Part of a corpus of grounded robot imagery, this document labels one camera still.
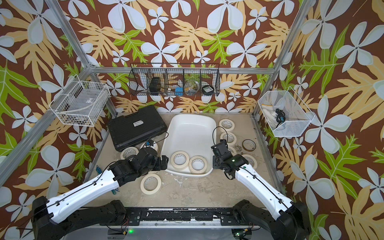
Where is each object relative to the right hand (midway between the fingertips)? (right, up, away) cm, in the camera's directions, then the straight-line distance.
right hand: (217, 159), depth 82 cm
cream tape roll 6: (+13, +20, +30) cm, 39 cm away
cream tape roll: (-11, -5, +9) cm, 15 cm away
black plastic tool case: (-56, +16, +20) cm, 61 cm away
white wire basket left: (-74, +32, -3) cm, 81 cm away
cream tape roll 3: (-32, +9, -13) cm, 36 cm away
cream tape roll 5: (-38, -15, +4) cm, 41 cm away
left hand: (-29, +2, -5) cm, 30 cm away
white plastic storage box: (-17, +8, +14) cm, 24 cm away
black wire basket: (-25, +50, +15) cm, 58 cm away
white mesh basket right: (+40, +25, +1) cm, 47 cm away
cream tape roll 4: (-56, +2, +14) cm, 58 cm away
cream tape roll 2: (-22, -3, +11) cm, 25 cm away
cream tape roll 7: (+13, +10, +22) cm, 28 cm away
